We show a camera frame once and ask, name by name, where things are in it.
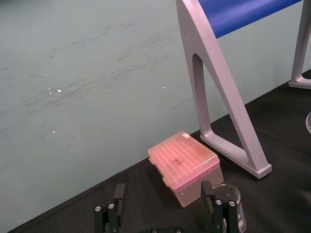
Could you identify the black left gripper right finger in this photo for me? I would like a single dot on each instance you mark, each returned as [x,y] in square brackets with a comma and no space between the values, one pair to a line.
[219,213]

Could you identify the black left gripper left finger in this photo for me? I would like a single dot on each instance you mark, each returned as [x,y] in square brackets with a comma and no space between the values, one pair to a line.
[118,205]

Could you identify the clear glass beaker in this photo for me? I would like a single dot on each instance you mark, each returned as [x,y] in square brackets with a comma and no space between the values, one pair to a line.
[234,206]

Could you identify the pink translucent pipette tip box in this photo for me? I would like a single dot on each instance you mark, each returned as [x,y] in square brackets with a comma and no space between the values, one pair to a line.
[185,167]

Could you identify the black table cloth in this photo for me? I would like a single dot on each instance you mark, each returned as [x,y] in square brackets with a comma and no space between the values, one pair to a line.
[272,155]

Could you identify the clear glass vessel rim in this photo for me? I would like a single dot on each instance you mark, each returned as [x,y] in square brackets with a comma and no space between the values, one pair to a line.
[308,121]

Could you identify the grey stand with blue roll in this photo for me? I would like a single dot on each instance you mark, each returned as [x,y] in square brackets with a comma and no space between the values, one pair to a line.
[218,80]

